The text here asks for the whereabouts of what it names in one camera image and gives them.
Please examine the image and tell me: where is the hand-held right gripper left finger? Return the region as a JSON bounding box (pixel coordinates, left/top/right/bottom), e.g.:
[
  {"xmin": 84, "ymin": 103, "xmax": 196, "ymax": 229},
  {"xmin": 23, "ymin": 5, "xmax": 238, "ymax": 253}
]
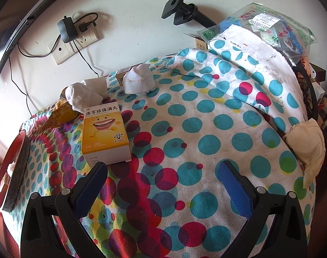
[{"xmin": 20, "ymin": 162, "xmax": 108, "ymax": 258}]

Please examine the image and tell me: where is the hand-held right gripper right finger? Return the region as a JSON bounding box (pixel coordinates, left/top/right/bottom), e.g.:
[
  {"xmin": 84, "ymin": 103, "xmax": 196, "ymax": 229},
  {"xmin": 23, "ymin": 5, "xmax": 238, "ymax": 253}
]
[{"xmin": 218, "ymin": 160, "xmax": 308, "ymax": 258}]

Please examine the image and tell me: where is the large yellow medicine box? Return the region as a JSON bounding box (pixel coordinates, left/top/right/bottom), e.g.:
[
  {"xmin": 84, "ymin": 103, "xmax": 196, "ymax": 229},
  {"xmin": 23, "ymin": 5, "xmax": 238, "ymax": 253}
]
[{"xmin": 81, "ymin": 101, "xmax": 132, "ymax": 165}]

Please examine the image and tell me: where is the red woven basket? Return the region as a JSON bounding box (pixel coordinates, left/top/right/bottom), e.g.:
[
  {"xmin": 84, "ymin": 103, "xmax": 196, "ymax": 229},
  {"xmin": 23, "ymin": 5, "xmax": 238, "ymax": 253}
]
[{"xmin": 0, "ymin": 130, "xmax": 32, "ymax": 212}]

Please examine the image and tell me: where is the yellow snack packet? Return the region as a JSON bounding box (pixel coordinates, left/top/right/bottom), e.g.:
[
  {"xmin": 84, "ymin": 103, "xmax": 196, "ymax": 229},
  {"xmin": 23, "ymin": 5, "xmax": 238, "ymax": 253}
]
[{"xmin": 50, "ymin": 99, "xmax": 82, "ymax": 125}]

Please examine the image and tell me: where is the greyish white sock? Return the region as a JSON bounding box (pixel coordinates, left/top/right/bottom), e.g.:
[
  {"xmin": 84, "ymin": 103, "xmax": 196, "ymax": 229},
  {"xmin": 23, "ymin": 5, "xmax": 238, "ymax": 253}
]
[
  {"xmin": 65, "ymin": 84, "xmax": 99, "ymax": 112},
  {"xmin": 81, "ymin": 77, "xmax": 108, "ymax": 100}
]

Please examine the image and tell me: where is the colourful polka dot towel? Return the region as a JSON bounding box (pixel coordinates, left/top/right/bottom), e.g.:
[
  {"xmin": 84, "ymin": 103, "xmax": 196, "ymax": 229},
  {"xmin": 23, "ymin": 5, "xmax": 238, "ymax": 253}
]
[{"xmin": 11, "ymin": 48, "xmax": 318, "ymax": 258}]

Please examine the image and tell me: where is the cream cloth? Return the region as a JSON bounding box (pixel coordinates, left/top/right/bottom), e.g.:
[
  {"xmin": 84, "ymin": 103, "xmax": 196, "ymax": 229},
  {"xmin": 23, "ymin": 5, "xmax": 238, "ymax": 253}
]
[{"xmin": 283, "ymin": 118, "xmax": 327, "ymax": 189}]

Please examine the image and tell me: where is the small yellow medicine box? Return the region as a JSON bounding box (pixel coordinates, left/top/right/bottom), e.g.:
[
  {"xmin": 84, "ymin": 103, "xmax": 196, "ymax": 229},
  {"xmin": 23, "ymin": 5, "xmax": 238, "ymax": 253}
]
[{"xmin": 0, "ymin": 175, "xmax": 12, "ymax": 192}]

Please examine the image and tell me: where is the small tan box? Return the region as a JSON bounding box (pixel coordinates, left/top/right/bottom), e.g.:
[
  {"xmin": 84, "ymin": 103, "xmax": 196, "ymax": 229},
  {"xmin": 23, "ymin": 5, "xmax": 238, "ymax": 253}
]
[{"xmin": 115, "ymin": 68, "xmax": 132, "ymax": 86}]

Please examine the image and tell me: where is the black hoop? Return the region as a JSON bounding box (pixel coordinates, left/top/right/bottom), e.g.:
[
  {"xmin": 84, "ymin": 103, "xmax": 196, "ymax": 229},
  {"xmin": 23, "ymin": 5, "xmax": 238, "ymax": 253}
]
[{"xmin": 293, "ymin": 59, "xmax": 322, "ymax": 125}]

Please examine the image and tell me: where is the white teal-dotted towel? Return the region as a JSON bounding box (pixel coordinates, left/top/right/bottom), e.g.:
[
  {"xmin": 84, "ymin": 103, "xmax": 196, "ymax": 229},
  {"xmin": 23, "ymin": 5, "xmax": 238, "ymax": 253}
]
[{"xmin": 166, "ymin": 24, "xmax": 310, "ymax": 131}]

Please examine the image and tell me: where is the red printed box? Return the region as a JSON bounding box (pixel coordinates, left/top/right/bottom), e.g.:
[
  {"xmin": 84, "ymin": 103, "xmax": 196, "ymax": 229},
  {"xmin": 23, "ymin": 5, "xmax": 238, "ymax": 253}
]
[{"xmin": 298, "ymin": 56, "xmax": 315, "ymax": 79}]

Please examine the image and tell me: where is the dark brown box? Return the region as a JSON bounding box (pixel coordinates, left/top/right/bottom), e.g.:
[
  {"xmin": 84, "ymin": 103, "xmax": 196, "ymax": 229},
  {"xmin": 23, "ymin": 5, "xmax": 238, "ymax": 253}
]
[{"xmin": 310, "ymin": 64, "xmax": 327, "ymax": 83}]

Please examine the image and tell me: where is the small cardboard carton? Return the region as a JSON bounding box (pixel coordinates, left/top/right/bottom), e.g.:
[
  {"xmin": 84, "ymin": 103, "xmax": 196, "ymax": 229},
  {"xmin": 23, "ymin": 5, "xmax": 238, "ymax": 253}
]
[{"xmin": 192, "ymin": 35, "xmax": 210, "ymax": 51}]

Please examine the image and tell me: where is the black power adapter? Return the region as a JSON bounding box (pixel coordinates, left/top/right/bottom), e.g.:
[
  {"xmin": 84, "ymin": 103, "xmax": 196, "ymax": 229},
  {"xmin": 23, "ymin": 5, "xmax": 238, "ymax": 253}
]
[{"xmin": 57, "ymin": 16, "xmax": 79, "ymax": 43}]

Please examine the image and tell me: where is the green packet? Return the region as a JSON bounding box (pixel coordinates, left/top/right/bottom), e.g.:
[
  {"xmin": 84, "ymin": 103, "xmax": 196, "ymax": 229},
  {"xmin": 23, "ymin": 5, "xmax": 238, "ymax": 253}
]
[{"xmin": 200, "ymin": 28, "xmax": 221, "ymax": 43}]

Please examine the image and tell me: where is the clear bag of medicine packs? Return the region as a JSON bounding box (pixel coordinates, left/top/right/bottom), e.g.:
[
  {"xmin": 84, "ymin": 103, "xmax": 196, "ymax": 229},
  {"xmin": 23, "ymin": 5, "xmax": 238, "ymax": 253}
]
[{"xmin": 197, "ymin": 3, "xmax": 315, "ymax": 60}]

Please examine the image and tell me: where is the black curved television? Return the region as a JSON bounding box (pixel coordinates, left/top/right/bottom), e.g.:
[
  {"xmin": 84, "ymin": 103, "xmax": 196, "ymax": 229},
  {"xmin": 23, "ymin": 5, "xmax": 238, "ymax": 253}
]
[{"xmin": 0, "ymin": 0, "xmax": 72, "ymax": 92}]

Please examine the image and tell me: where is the black webcam on stand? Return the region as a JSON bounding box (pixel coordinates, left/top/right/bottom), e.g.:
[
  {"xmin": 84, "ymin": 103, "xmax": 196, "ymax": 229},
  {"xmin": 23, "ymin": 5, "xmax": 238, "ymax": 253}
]
[{"xmin": 161, "ymin": 0, "xmax": 220, "ymax": 30}]

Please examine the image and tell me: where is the black cable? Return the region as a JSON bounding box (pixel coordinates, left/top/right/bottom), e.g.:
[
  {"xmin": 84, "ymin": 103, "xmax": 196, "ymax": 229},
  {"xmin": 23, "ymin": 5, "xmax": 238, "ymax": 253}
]
[
  {"xmin": 76, "ymin": 43, "xmax": 100, "ymax": 78},
  {"xmin": 8, "ymin": 56, "xmax": 35, "ymax": 115},
  {"xmin": 17, "ymin": 39, "xmax": 62, "ymax": 58}
]

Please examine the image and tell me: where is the white coaxial wall plate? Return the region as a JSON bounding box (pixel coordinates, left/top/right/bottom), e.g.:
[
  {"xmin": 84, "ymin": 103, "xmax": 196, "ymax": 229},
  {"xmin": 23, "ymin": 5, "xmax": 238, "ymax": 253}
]
[{"xmin": 48, "ymin": 39, "xmax": 76, "ymax": 65}]

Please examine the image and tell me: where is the white power wall outlet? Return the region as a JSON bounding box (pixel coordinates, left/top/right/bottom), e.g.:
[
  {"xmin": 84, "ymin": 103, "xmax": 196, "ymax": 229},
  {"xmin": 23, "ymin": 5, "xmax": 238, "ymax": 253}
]
[{"xmin": 72, "ymin": 25, "xmax": 100, "ymax": 52}]

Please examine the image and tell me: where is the black plug with cable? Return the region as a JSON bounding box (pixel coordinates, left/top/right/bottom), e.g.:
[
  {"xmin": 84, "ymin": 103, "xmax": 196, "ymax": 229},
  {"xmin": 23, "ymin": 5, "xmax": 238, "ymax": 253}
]
[{"xmin": 72, "ymin": 12, "xmax": 99, "ymax": 33}]

